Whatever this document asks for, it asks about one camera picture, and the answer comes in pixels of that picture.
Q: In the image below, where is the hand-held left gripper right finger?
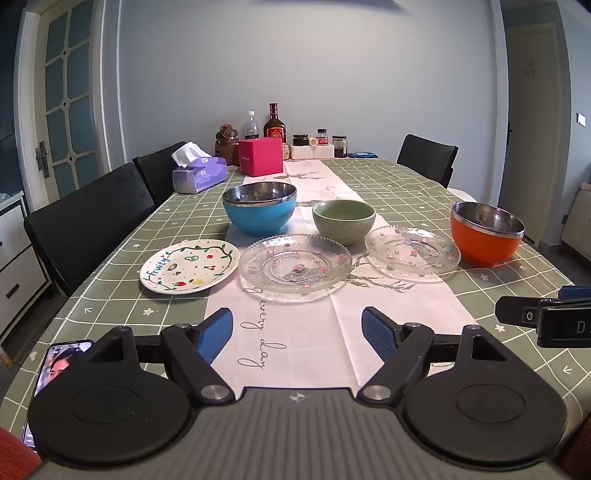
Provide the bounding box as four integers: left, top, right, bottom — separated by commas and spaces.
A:
357, 307, 509, 404

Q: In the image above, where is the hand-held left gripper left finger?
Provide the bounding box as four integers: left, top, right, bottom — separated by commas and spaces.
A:
88, 308, 236, 404

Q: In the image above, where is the white fruit-printed plate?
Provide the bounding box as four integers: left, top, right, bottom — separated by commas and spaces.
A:
139, 239, 240, 294

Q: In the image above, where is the orange steel-lined bowl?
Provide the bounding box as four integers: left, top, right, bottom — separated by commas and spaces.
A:
451, 201, 526, 267

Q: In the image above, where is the clear glass plate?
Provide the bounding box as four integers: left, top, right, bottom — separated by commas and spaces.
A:
239, 234, 353, 303
365, 224, 462, 282

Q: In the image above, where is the green ceramic bowl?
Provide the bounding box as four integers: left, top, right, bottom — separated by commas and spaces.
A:
312, 199, 376, 245

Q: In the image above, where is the blue steel-lined bowl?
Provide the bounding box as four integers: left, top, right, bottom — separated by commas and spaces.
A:
222, 181, 297, 236

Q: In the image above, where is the person's left forearm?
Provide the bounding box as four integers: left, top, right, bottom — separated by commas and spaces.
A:
0, 427, 42, 480

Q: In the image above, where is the person's right forearm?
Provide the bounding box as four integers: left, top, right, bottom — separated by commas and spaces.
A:
554, 415, 591, 480

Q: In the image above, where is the cream sofa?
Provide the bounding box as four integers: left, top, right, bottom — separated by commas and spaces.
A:
561, 182, 591, 252

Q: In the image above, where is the white deer-print table runner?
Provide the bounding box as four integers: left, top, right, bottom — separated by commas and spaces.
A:
210, 158, 478, 388

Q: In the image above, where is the green checkered tablecloth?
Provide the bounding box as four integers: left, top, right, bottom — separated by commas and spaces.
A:
0, 157, 591, 462

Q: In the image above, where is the purple tissue box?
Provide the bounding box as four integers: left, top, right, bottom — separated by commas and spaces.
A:
172, 143, 228, 195

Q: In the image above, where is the plain white door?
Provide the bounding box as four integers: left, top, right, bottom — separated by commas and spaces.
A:
503, 25, 561, 245

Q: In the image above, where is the large black chair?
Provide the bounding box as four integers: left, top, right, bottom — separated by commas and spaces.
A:
24, 162, 155, 296

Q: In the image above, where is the smartphone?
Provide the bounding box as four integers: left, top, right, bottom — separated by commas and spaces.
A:
21, 339, 95, 457

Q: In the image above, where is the pink box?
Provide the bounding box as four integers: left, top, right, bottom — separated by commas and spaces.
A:
238, 137, 283, 177

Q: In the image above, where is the white storage box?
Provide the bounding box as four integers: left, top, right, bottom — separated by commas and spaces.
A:
291, 143, 335, 160

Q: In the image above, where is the white drawer cabinet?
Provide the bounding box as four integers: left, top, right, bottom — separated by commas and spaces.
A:
0, 191, 51, 337

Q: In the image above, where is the dark liquor bottle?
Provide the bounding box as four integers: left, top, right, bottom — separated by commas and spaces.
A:
263, 102, 287, 143

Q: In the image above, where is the white glass-panel door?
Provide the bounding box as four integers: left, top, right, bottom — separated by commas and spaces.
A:
21, 0, 116, 204

